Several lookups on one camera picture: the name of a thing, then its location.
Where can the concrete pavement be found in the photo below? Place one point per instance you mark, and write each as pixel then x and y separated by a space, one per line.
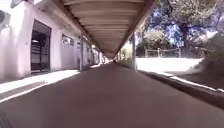
pixel 110 100

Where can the covered walkway roof with posts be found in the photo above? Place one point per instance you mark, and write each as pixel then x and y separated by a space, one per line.
pixel 106 23

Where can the fence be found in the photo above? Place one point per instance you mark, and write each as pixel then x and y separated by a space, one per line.
pixel 163 52

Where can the concrete kerb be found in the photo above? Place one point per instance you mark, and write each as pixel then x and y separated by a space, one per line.
pixel 186 87

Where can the leafy trees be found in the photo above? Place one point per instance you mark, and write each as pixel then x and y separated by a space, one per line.
pixel 186 20

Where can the white building with dark doorway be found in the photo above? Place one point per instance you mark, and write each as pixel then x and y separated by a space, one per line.
pixel 16 50

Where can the bush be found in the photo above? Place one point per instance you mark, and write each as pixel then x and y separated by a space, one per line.
pixel 213 53

